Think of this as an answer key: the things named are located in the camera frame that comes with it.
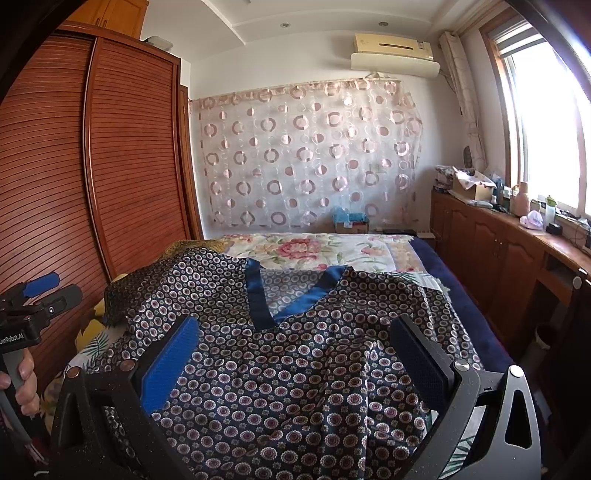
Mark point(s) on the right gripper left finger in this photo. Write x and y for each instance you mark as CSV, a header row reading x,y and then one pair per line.
x,y
163,362

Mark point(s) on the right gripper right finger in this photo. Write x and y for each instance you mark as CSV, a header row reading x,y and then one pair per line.
x,y
435,375

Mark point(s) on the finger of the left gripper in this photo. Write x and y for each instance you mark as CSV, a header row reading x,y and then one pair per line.
x,y
38,286
61,301

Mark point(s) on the navy patterned silk garment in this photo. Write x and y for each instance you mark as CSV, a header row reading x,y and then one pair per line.
x,y
294,375

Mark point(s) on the person's left hand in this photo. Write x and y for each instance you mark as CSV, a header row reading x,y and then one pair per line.
x,y
26,395

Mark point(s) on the palm leaf bed sheet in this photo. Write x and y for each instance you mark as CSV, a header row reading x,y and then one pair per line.
x,y
100,430

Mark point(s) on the navy blue blanket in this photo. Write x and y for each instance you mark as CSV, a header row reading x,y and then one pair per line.
x,y
492,354

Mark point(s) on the wooden louvered wardrobe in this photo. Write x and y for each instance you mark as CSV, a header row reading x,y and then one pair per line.
x,y
96,172

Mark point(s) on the floral bed quilt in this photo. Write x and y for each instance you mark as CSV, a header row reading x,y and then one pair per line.
x,y
319,251

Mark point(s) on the wooden sideboard cabinet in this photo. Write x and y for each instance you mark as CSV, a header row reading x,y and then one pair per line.
x,y
514,276

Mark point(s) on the blue tissue box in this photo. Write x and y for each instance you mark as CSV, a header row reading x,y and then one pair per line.
x,y
346,222

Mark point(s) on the pink bottle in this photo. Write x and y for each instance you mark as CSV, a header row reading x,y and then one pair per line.
x,y
521,200

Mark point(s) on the open cardboard box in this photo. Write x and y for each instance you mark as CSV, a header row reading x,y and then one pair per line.
x,y
474,186

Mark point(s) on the circle patterned sheer curtain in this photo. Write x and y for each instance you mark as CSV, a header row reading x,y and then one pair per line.
x,y
288,158

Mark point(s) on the white side curtain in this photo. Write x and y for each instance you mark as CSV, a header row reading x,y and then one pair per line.
x,y
462,79

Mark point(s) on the window with wooden frame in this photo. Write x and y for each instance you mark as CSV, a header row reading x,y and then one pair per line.
x,y
547,114

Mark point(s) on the white wall air conditioner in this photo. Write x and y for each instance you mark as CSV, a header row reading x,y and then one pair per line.
x,y
390,54

